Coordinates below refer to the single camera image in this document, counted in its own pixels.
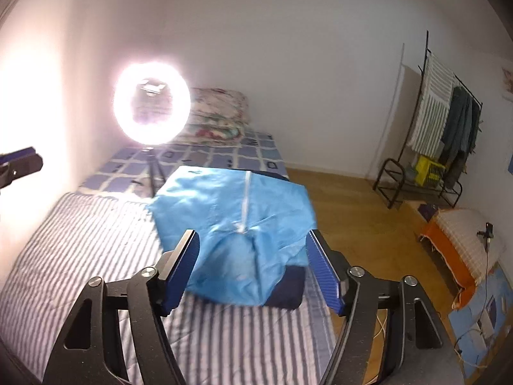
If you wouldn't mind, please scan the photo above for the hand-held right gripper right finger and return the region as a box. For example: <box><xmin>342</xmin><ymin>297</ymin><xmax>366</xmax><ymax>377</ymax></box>
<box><xmin>305</xmin><ymin>228</ymin><xmax>467</xmax><ymax>385</ymax></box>

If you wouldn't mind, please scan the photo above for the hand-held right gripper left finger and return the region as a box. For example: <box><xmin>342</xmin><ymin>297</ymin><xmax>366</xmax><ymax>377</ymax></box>
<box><xmin>42</xmin><ymin>228</ymin><xmax>201</xmax><ymax>385</ymax></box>

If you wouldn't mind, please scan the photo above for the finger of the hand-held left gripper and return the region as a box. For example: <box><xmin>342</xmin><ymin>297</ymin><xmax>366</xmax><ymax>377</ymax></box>
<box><xmin>0</xmin><ymin>146</ymin><xmax>43</xmax><ymax>189</ymax></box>

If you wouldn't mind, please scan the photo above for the light blue work coat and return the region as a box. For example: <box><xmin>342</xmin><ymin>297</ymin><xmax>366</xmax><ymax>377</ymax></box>
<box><xmin>146</xmin><ymin>165</ymin><xmax>317</xmax><ymax>307</ymax></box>

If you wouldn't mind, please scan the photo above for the black clothes rack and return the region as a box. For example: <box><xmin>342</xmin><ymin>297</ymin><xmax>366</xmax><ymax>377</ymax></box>
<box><xmin>373</xmin><ymin>30</ymin><xmax>484</xmax><ymax>209</ymax></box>

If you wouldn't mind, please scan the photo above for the dark navy down jacket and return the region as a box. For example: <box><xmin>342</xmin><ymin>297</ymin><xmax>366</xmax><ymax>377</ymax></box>
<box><xmin>240</xmin><ymin>169</ymin><xmax>309</xmax><ymax>310</ymax></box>

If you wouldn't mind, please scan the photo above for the blue white striped blanket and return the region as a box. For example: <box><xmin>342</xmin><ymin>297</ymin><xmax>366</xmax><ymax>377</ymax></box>
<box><xmin>0</xmin><ymin>192</ymin><xmax>337</xmax><ymax>385</ymax></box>

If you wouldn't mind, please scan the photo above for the black tripod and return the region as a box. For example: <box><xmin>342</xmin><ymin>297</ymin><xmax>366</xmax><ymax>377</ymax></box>
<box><xmin>138</xmin><ymin>144</ymin><xmax>167</xmax><ymax>197</ymax></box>

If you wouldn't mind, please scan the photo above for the blue checked bed sheet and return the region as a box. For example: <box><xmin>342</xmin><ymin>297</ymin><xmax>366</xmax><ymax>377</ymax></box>
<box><xmin>78</xmin><ymin>130</ymin><xmax>289</xmax><ymax>199</ymax></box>

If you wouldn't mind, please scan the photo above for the folded floral quilt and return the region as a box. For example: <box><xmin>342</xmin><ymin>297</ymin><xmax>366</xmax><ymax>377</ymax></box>
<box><xmin>172</xmin><ymin>87</ymin><xmax>249</xmax><ymax>145</ymax></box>

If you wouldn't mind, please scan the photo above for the yellow box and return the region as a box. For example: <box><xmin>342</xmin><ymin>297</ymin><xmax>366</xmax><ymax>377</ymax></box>
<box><xmin>415</xmin><ymin>156</ymin><xmax>446</xmax><ymax>187</ymax></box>

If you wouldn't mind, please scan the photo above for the white striped cushion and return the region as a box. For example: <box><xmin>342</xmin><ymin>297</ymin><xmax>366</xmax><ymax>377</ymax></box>
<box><xmin>435</xmin><ymin>208</ymin><xmax>508</xmax><ymax>285</ymax></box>

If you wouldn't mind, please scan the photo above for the blue printed poster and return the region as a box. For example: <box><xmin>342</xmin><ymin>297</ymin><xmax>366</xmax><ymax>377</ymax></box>
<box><xmin>447</xmin><ymin>262</ymin><xmax>509</xmax><ymax>378</ymax></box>

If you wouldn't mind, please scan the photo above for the white leaning board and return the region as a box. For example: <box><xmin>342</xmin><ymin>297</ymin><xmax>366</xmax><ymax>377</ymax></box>
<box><xmin>374</xmin><ymin>43</ymin><xmax>423</xmax><ymax>179</ymax></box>

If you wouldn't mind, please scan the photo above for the striped hanging towel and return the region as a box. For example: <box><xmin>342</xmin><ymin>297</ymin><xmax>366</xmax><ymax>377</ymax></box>
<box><xmin>407</xmin><ymin>54</ymin><xmax>455</xmax><ymax>157</ymax></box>

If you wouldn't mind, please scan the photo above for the ring light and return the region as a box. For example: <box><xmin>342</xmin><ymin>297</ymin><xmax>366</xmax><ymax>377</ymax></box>
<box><xmin>113</xmin><ymin>61</ymin><xmax>191</xmax><ymax>145</ymax></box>

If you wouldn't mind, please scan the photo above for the small camera on stand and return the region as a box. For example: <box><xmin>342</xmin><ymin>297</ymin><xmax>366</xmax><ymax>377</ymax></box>
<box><xmin>477</xmin><ymin>221</ymin><xmax>494</xmax><ymax>249</ymax></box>

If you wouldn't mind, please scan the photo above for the wall picture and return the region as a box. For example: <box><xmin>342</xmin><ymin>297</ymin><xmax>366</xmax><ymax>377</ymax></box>
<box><xmin>501</xmin><ymin>62</ymin><xmax>513</xmax><ymax>101</ymax></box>

